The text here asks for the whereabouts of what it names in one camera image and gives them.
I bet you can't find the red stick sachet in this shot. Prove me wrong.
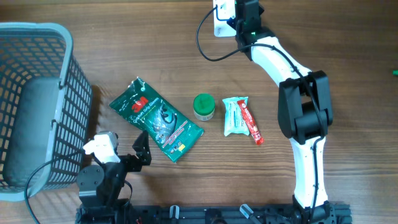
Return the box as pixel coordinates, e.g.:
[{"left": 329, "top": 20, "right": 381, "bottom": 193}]
[{"left": 237, "top": 100, "right": 264, "bottom": 145}]

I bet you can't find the grey plastic mesh basket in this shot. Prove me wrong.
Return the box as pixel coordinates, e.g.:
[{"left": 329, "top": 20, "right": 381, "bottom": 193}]
[{"left": 1, "top": 22, "right": 93, "bottom": 202}]

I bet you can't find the green lid jar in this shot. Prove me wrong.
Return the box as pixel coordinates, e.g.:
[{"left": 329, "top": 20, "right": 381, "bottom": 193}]
[{"left": 193, "top": 93, "right": 215, "bottom": 121}]

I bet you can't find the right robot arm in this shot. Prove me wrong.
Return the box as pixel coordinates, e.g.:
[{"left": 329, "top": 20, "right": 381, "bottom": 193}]
[{"left": 229, "top": 0, "right": 333, "bottom": 218}]

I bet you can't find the black right camera cable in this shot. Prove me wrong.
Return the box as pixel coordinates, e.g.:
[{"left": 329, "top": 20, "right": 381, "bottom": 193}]
[{"left": 195, "top": 5, "right": 326, "bottom": 218}]

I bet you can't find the teal snack packet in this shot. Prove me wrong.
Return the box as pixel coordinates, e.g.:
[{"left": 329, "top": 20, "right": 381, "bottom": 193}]
[{"left": 223, "top": 96, "right": 249, "bottom": 136}]

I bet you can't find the black camera cable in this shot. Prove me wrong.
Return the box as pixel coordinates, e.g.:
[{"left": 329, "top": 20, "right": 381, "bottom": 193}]
[
  {"left": 195, "top": 5, "right": 326, "bottom": 218},
  {"left": 24, "top": 149, "right": 86, "bottom": 224}
]

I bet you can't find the white barcode scanner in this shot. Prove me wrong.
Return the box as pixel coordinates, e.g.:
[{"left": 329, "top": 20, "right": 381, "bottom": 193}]
[{"left": 213, "top": 0, "right": 236, "bottom": 37}]

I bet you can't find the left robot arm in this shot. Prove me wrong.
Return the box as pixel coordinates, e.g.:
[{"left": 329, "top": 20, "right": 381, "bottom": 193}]
[{"left": 75, "top": 131, "right": 152, "bottom": 223}]

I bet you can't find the black left camera cable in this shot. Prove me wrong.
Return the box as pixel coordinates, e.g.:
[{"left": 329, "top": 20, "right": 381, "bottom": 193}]
[{"left": 24, "top": 149, "right": 86, "bottom": 224}]

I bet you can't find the green 3M gloves packet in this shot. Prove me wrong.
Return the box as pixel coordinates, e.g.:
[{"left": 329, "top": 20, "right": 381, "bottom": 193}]
[{"left": 109, "top": 77, "right": 204, "bottom": 162}]

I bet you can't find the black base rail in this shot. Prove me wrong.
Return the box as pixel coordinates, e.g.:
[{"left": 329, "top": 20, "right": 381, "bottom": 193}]
[{"left": 75, "top": 203, "right": 353, "bottom": 224}]

